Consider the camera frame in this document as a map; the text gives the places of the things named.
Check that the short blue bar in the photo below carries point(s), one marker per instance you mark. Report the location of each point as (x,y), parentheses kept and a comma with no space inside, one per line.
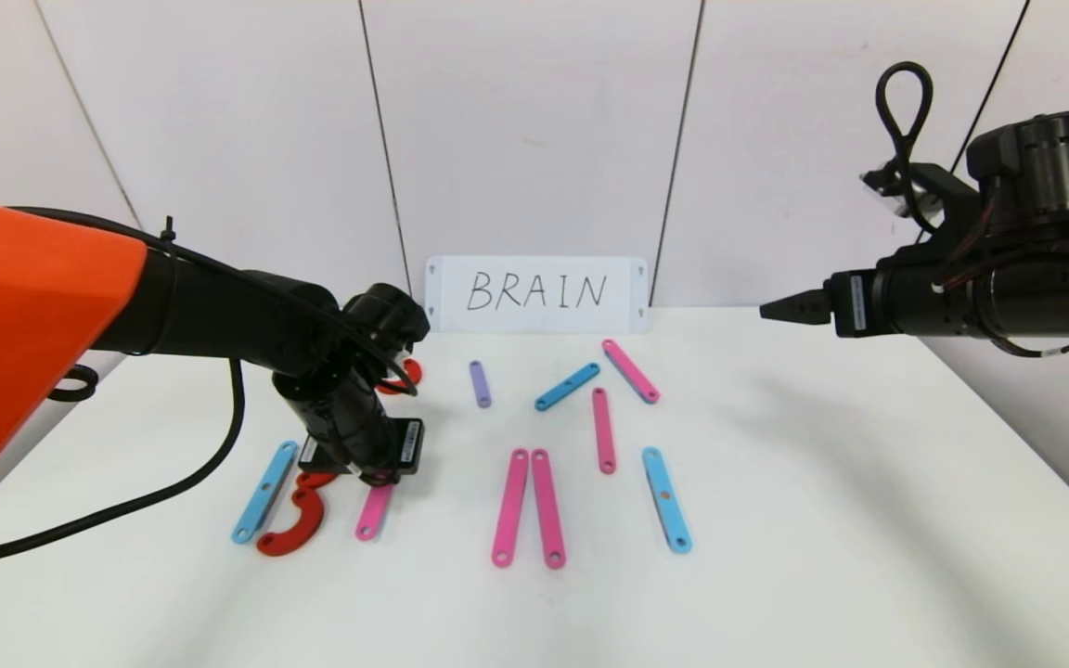
(567,387)

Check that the long blue bar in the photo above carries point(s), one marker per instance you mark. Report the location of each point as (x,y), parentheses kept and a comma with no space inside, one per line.
(264,492)
(666,499)

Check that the white BRAIN sign card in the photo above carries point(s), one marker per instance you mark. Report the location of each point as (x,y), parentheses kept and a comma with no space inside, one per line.
(534,320)

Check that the small red curved piece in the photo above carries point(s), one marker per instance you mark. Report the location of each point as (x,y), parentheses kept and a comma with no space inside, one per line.
(415,376)

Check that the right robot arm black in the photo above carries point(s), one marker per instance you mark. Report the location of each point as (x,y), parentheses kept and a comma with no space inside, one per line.
(1017,297)

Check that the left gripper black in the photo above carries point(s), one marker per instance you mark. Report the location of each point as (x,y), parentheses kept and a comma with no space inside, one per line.
(402,447)

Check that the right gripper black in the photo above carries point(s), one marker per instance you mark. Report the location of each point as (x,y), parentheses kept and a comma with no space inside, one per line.
(851,302)

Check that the pink bar with grey underside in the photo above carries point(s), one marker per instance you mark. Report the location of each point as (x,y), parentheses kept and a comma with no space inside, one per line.
(630,371)

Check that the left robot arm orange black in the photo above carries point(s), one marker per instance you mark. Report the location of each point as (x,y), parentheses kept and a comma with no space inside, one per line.
(33,306)

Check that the short purple bar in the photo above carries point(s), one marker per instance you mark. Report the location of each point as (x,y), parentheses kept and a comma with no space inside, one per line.
(481,384)

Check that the long pink bar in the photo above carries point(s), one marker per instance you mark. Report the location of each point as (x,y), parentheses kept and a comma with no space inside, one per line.
(373,512)
(509,508)
(603,431)
(548,508)

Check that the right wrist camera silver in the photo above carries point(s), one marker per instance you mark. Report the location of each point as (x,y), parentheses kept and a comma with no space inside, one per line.
(882,181)

